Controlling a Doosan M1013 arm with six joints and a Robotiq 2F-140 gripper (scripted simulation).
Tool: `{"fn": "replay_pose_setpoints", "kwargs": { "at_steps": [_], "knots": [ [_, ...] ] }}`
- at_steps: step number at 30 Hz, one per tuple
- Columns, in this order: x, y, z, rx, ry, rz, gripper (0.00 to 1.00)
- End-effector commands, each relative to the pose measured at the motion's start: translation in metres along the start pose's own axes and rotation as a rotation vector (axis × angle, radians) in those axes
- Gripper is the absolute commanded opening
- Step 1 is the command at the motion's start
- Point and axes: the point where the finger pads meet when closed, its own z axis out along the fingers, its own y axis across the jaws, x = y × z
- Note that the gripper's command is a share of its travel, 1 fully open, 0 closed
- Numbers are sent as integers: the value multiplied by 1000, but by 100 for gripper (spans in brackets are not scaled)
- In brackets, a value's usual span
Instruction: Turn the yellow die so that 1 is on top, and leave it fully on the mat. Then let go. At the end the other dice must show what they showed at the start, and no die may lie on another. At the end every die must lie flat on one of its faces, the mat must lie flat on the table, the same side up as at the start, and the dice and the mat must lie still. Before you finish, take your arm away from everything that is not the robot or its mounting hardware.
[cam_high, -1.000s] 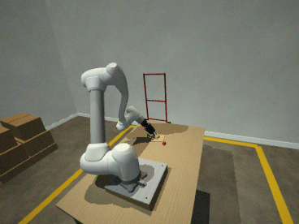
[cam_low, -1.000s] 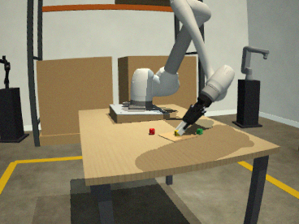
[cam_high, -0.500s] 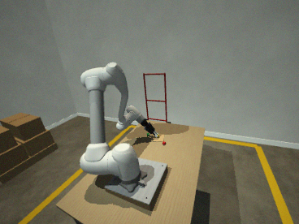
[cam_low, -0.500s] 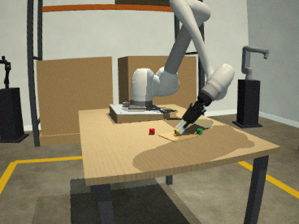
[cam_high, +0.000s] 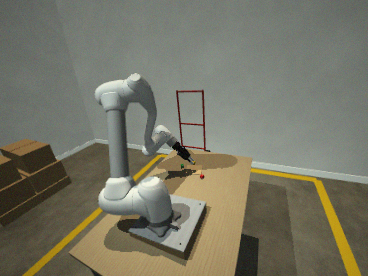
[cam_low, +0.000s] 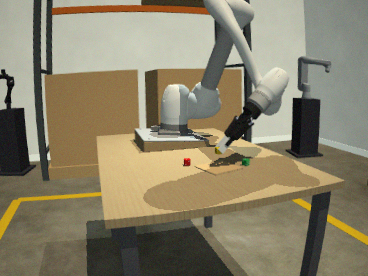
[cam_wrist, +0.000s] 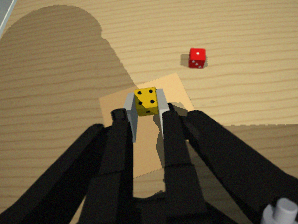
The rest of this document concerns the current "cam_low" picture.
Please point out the tan flat mat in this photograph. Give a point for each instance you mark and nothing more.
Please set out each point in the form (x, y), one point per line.
(218, 167)

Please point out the green die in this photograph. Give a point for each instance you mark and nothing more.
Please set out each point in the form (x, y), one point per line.
(245, 162)

